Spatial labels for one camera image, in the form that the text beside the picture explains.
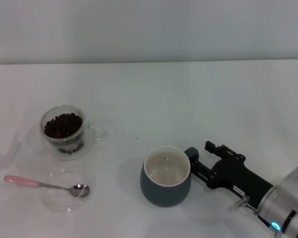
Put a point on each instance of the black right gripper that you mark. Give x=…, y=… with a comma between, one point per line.
x=238, y=176

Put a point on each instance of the coffee beans pile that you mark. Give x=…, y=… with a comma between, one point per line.
x=63, y=125

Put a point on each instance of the dark teal ceramic mug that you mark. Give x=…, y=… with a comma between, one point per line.
x=164, y=196

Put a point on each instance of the clear glass saucer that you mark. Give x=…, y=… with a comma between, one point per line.
x=62, y=200

